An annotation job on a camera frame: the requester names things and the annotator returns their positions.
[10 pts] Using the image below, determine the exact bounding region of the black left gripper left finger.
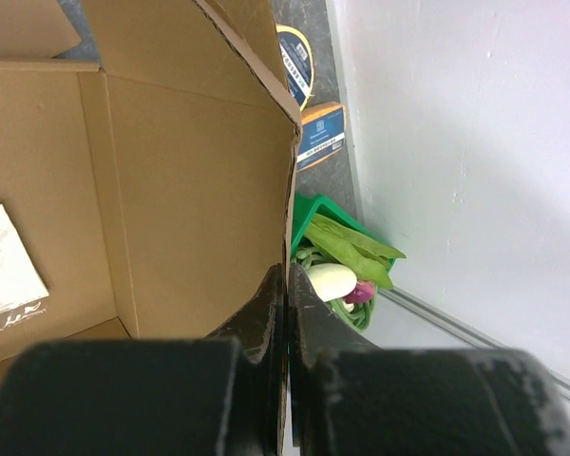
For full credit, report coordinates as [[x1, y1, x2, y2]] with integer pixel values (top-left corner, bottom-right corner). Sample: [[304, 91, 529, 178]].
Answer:
[[0, 265, 285, 455]]

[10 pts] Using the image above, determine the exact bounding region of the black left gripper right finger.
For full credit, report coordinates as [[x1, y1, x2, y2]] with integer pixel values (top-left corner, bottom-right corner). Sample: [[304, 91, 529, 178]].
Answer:
[[288, 264, 570, 455]]

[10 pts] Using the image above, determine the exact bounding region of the brown cardboard box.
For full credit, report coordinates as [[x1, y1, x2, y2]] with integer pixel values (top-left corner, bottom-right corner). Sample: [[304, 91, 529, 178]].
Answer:
[[0, 1, 301, 385]]

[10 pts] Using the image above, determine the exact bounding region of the clear plastic bag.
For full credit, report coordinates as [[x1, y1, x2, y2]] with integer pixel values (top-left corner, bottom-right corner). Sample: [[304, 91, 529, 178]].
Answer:
[[0, 204, 49, 332]]

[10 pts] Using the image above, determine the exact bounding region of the green long beans bundle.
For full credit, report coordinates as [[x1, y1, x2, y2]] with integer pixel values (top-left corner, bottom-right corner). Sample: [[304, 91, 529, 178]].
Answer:
[[293, 246, 375, 332]]

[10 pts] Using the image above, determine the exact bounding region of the purple onion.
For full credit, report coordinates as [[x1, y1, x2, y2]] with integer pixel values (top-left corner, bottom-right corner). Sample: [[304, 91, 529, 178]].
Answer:
[[344, 281, 376, 304]]

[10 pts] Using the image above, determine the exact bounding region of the green leafy vegetable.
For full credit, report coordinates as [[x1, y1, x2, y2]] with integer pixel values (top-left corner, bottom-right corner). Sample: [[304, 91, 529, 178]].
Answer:
[[304, 214, 406, 290]]

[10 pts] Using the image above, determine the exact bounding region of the green plastic tray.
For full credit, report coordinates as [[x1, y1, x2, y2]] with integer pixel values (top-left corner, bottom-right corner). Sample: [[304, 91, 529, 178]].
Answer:
[[290, 192, 395, 333]]

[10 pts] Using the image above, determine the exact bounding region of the yellow sponge block blue label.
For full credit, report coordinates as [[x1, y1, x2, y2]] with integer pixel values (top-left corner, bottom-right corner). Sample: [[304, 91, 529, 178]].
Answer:
[[296, 102, 346, 171]]

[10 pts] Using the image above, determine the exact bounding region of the yellow tape roll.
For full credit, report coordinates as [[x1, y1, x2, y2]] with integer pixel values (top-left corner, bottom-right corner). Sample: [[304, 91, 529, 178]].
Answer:
[[276, 24, 314, 110]]

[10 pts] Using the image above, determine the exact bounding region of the aluminium frame post right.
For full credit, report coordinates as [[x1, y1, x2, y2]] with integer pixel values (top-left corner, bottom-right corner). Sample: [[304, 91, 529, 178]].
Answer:
[[379, 288, 570, 403]]

